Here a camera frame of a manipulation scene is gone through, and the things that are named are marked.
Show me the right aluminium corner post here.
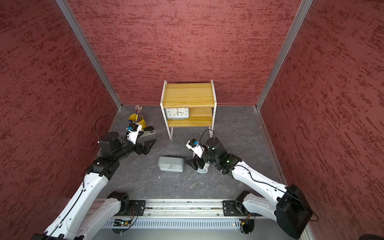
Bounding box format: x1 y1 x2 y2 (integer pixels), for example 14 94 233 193
256 0 313 111

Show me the wooden two-tier white-framed shelf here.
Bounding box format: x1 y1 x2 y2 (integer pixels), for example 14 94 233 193
160 80 218 140

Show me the grey stapler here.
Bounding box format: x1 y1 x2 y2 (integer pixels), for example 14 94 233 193
138 126 156 138

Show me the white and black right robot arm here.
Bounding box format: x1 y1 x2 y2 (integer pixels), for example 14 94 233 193
186 137 315 240

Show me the left aluminium corner post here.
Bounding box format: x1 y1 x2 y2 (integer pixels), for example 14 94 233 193
56 0 123 111

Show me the grey rectangular alarm clock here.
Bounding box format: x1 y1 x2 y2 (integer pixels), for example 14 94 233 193
165 108 190 120
158 157 184 173

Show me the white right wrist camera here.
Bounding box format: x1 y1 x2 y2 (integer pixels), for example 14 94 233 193
186 138 206 158

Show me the yellow pen cup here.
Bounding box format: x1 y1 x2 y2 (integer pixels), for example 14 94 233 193
129 114 147 129

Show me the aluminium corner post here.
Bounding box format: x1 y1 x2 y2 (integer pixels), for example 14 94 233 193
256 0 313 111
56 0 123 111

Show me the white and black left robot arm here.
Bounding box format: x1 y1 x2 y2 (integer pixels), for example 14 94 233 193
32 131 157 240

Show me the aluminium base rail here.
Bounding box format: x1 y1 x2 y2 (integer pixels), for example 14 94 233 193
102 197 289 233

